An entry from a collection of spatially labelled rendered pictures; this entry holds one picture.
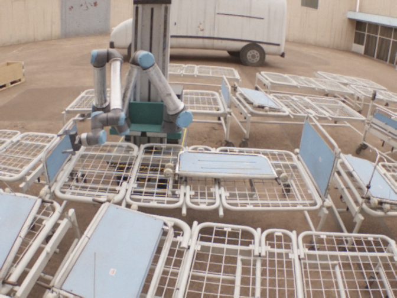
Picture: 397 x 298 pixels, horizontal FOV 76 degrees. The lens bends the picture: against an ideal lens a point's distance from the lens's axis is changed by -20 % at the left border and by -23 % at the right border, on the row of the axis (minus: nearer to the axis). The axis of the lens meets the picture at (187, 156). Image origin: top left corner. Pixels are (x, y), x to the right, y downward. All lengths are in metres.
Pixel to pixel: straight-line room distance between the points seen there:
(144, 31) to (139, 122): 0.86
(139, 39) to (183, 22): 6.41
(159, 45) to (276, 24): 7.33
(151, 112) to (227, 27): 6.77
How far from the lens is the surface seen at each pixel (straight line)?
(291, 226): 2.80
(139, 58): 2.30
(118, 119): 2.09
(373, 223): 3.25
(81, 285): 1.45
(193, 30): 9.21
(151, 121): 2.92
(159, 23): 2.80
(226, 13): 9.36
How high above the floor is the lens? 1.69
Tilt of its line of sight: 28 degrees down
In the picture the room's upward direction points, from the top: 3 degrees clockwise
